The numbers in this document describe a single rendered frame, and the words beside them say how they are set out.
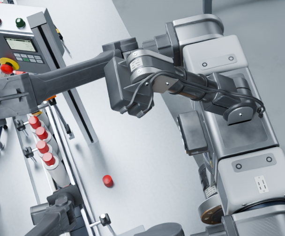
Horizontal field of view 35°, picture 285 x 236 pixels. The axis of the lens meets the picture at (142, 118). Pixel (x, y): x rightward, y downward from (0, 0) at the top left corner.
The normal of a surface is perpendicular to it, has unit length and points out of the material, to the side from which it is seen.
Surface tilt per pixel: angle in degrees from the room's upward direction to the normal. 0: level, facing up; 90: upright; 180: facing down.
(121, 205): 0
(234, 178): 0
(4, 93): 44
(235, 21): 0
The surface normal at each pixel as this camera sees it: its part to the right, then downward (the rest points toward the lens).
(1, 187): -0.12, -0.50
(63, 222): 0.94, -0.18
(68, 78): 0.81, -0.07
